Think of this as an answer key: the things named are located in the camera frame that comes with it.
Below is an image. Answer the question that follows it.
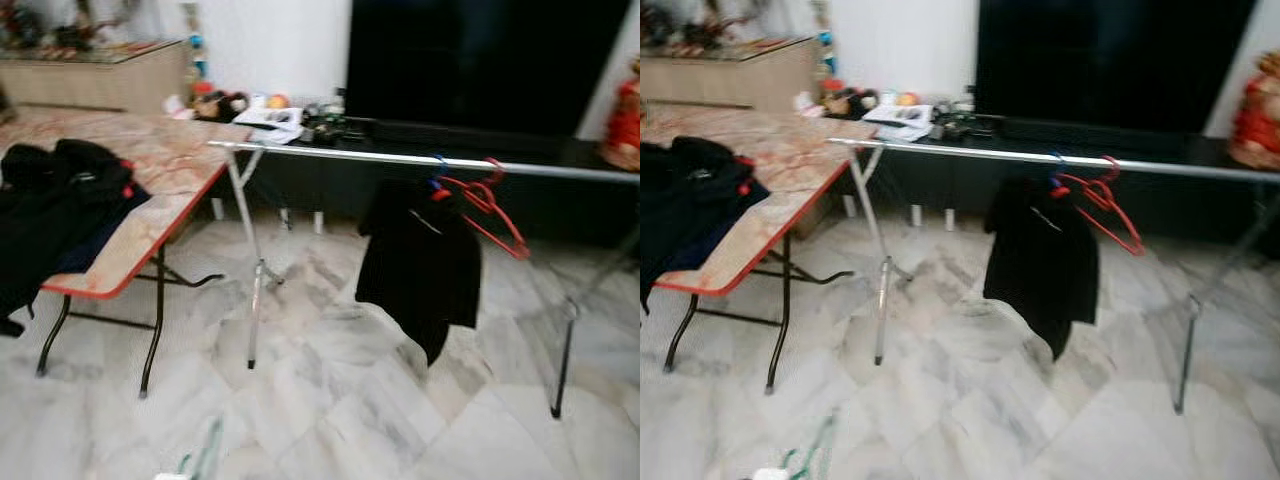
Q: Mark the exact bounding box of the steel clothes rack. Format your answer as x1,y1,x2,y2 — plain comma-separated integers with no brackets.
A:
208,138,641,421
828,135,1280,416

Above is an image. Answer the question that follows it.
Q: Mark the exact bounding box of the red laughing Buddha statue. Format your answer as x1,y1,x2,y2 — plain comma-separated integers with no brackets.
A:
1228,50,1280,171
600,60,641,173

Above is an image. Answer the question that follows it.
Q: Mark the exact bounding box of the stack of white papers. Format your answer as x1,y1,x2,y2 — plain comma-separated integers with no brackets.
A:
862,102,936,143
232,105,304,146

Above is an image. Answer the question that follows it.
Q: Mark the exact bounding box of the black flat screen television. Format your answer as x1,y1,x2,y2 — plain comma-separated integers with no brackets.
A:
975,0,1259,136
345,0,633,141

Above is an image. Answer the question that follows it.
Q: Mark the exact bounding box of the black low TV console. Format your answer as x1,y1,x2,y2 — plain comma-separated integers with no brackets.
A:
200,115,641,251
830,112,1280,246

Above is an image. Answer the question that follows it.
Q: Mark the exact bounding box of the pile of black clothes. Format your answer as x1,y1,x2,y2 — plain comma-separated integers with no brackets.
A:
640,135,771,316
0,138,151,336

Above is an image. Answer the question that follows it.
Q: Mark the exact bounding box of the green plastic hanger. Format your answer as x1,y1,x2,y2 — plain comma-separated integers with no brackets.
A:
178,415,226,480
782,412,839,480

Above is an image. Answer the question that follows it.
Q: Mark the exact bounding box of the blue and gold trophy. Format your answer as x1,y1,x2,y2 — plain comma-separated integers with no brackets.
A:
183,0,206,81
815,0,836,81

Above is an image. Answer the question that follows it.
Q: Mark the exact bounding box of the red plastic hanger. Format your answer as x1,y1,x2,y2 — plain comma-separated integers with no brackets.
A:
1052,155,1147,257
432,157,532,261

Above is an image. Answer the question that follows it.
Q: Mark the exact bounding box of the light wooden sideboard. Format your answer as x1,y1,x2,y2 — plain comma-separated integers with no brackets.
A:
640,37,821,111
0,40,191,116

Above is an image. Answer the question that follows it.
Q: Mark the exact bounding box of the black garment with red tag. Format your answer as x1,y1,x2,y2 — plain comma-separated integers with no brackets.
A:
982,175,1101,361
355,178,484,368

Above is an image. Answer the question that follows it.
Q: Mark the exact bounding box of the marble folding table red edge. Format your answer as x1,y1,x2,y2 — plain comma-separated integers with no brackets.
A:
0,107,256,399
640,103,881,394

